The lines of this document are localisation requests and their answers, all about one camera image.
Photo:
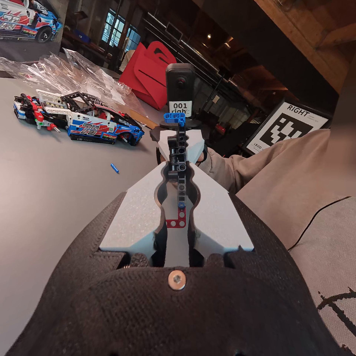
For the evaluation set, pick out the red bag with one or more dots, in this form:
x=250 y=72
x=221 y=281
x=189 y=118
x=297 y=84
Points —
x=144 y=75

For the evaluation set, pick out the framed black white marker sign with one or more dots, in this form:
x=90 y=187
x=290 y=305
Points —
x=289 y=128

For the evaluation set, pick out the person's beige coat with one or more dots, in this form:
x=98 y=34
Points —
x=328 y=264

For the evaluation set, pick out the clear plastic bag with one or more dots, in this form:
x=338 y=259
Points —
x=69 y=72

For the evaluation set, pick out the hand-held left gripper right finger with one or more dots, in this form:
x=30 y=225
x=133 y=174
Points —
x=222 y=222

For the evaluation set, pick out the person's right hand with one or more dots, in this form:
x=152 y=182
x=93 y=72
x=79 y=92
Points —
x=159 y=159

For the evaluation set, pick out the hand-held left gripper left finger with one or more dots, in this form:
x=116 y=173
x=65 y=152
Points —
x=133 y=222

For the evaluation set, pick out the blue connector pin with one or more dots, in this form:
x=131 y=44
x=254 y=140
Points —
x=115 y=168

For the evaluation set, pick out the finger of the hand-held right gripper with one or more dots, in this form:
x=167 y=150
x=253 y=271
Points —
x=162 y=141
x=196 y=144

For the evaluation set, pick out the grey desk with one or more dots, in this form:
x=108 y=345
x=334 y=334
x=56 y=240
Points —
x=41 y=194

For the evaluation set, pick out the black toy car box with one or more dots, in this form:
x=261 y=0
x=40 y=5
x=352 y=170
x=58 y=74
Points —
x=27 y=22

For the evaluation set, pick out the black desk strip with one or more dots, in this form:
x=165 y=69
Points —
x=7 y=74

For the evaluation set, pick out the background window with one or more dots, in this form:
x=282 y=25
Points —
x=119 y=30

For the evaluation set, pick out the black red blue beam assembly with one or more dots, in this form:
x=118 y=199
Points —
x=180 y=150

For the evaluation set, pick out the partly built toy race car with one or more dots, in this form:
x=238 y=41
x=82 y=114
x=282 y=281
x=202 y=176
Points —
x=91 y=128

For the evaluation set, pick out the person's right forearm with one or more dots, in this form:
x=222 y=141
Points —
x=278 y=180

